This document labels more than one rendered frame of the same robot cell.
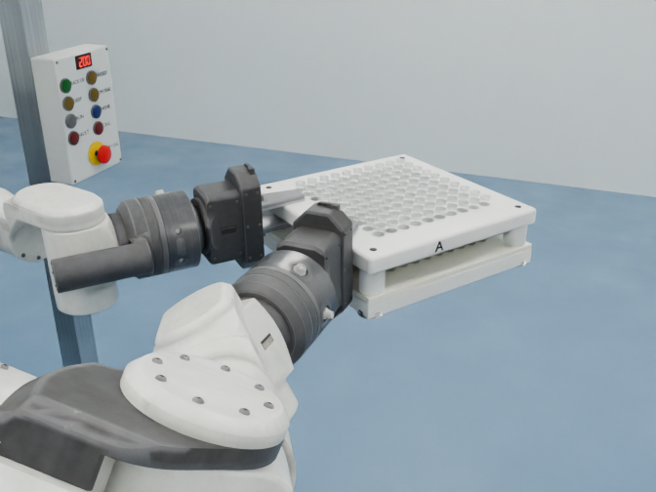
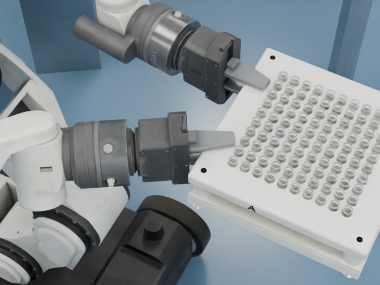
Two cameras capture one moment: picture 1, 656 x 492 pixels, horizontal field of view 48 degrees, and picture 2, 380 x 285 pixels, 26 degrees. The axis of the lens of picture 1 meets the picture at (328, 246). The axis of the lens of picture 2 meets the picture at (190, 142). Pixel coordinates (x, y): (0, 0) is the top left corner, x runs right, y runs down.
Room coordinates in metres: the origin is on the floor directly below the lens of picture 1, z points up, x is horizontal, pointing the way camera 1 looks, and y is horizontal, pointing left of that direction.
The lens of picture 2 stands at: (0.39, -0.54, 1.95)
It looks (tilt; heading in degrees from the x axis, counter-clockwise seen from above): 55 degrees down; 62
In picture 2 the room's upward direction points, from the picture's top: straight up
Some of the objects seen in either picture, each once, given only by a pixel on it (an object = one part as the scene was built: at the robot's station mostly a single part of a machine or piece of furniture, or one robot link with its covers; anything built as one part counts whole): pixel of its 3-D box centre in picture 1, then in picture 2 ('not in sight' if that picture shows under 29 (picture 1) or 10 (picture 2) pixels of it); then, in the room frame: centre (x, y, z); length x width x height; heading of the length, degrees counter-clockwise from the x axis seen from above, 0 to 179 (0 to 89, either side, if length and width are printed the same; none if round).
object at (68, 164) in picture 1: (79, 113); not in sight; (1.53, 0.53, 0.98); 0.17 x 0.06 x 0.26; 158
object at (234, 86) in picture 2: (278, 224); (246, 90); (0.81, 0.06, 1.03); 0.06 x 0.03 x 0.02; 116
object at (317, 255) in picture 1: (305, 283); (142, 152); (0.63, 0.02, 1.05); 0.12 x 0.10 x 0.13; 156
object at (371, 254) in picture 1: (389, 204); (311, 145); (0.83, -0.07, 1.05); 0.25 x 0.24 x 0.02; 34
